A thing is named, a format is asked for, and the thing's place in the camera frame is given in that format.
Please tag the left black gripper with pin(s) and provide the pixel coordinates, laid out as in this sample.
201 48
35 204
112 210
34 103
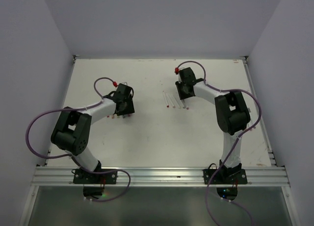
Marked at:
130 109

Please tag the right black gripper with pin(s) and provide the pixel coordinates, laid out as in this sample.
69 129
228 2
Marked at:
181 94

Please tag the white pen red tip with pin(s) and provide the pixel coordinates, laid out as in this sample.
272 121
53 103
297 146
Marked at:
165 99

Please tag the white pen grey tip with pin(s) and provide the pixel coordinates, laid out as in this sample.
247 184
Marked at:
183 104

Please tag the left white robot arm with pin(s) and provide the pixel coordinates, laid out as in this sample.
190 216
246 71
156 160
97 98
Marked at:
72 130

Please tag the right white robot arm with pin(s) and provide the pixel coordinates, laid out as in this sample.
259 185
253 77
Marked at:
231 113

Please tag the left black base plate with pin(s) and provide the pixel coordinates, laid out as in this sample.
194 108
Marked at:
83 177

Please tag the aluminium front rail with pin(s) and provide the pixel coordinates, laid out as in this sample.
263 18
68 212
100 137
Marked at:
167 177

